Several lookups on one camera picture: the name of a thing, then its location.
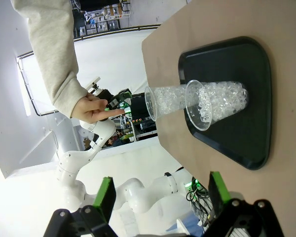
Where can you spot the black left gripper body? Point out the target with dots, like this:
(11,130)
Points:
(104,95)

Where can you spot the person's right hand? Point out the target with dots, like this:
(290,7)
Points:
(88,109)

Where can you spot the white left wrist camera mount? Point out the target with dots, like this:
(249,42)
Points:
(93,84)

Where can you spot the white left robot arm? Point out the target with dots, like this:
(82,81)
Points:
(71,160)

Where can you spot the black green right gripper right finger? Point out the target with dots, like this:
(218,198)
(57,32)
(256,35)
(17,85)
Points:
(218,192)

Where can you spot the black equipment case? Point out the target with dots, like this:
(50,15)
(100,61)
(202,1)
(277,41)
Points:
(141,108)

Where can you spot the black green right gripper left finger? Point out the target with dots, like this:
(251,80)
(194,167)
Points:
(106,195)

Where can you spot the person's right forearm cream sleeve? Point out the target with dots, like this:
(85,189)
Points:
(54,49)

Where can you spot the black plastic serving tray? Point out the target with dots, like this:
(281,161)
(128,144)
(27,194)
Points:
(236,64)

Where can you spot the black metal rail frame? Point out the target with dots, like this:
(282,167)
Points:
(27,84)

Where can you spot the storage shelf with boxes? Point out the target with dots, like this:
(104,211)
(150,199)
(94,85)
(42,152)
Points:
(101,17)

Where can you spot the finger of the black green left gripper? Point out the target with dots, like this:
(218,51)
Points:
(121,98)
(127,112)

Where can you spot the clear plastic cup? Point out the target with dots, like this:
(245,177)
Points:
(224,101)
(167,101)

